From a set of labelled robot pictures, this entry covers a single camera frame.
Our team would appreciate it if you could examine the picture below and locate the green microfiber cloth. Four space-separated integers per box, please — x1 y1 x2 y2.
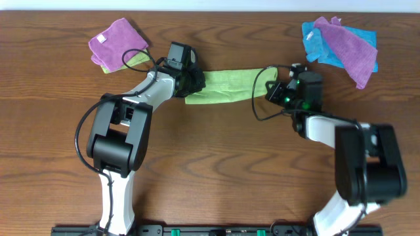
185 68 262 105

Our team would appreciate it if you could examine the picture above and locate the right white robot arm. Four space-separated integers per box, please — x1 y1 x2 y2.
265 72 408 235

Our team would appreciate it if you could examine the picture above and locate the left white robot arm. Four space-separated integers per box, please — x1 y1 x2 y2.
87 42 205 235

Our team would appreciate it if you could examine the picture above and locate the folded green cloth under purple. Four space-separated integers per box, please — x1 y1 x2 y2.
99 49 150 73

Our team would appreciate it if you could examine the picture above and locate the purple cloth on blue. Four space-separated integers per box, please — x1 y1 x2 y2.
314 16 378 89

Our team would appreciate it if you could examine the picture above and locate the right black camera cable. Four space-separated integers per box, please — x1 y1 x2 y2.
251 64 367 210

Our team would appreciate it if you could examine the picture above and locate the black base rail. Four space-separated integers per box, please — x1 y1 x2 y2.
51 224 383 236

